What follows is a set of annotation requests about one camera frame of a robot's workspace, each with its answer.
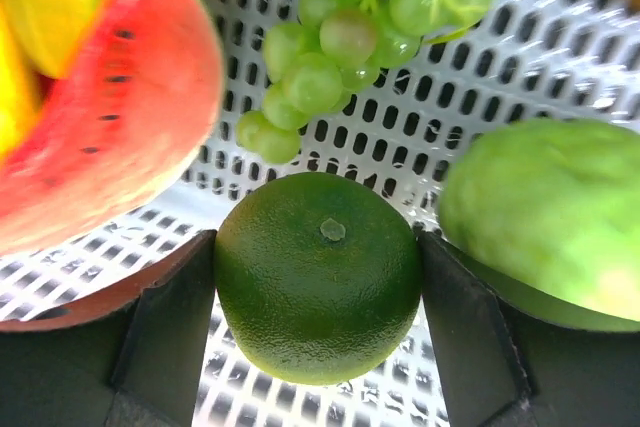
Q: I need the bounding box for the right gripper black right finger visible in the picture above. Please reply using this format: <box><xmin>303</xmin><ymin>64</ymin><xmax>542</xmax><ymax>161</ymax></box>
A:
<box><xmin>418</xmin><ymin>233</ymin><xmax>538</xmax><ymax>426</ymax></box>

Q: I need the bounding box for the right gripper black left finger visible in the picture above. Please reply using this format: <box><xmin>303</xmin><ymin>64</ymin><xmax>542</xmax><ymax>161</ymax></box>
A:
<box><xmin>104</xmin><ymin>230</ymin><xmax>216</xmax><ymax>426</ymax></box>

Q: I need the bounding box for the green yellow orange fruit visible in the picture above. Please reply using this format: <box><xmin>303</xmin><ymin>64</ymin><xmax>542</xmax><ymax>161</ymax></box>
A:
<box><xmin>213</xmin><ymin>172</ymin><xmax>422</xmax><ymax>385</ymax></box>

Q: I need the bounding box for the watermelon slice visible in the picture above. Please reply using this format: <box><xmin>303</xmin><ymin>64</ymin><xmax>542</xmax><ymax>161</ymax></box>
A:
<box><xmin>1</xmin><ymin>0</ymin><xmax>226</xmax><ymax>332</ymax></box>

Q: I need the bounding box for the white plastic fruit basket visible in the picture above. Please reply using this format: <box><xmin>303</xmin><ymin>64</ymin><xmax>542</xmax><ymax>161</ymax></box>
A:
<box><xmin>0</xmin><ymin>0</ymin><xmax>640</xmax><ymax>427</ymax></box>

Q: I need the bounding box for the green grape bunch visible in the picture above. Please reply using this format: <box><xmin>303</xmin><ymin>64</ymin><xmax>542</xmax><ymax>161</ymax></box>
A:
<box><xmin>236</xmin><ymin>0</ymin><xmax>491</xmax><ymax>164</ymax></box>

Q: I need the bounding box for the yellow orange mango slice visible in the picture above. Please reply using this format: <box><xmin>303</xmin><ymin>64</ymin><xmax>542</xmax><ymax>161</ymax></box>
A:
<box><xmin>1</xmin><ymin>0</ymin><xmax>102</xmax><ymax>157</ymax></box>

